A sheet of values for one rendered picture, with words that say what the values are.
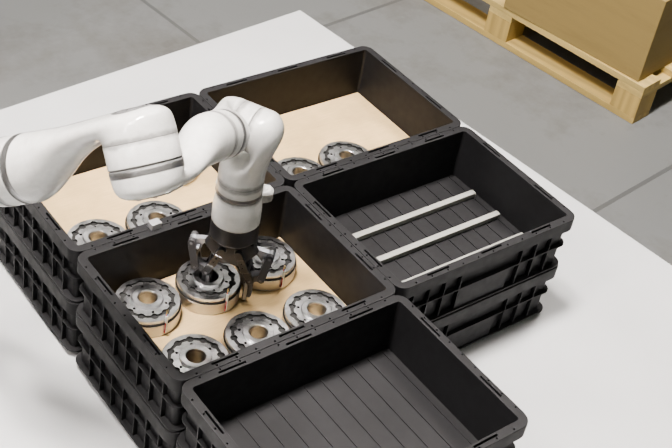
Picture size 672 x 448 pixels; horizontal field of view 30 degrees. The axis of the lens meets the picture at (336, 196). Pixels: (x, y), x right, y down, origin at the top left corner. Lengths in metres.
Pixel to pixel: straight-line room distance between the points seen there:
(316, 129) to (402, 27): 2.10
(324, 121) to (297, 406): 0.74
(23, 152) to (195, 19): 2.76
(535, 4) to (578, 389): 2.34
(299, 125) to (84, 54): 1.78
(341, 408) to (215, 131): 0.48
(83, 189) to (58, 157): 0.63
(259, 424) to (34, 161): 0.52
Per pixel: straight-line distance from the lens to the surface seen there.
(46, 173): 1.60
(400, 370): 1.95
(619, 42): 4.21
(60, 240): 1.95
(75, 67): 4.03
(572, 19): 4.29
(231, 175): 1.83
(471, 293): 2.09
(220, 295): 1.97
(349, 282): 2.01
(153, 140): 1.49
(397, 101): 2.45
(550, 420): 2.14
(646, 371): 2.29
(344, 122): 2.44
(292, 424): 1.85
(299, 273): 2.08
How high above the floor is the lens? 2.20
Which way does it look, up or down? 38 degrees down
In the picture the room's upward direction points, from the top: 11 degrees clockwise
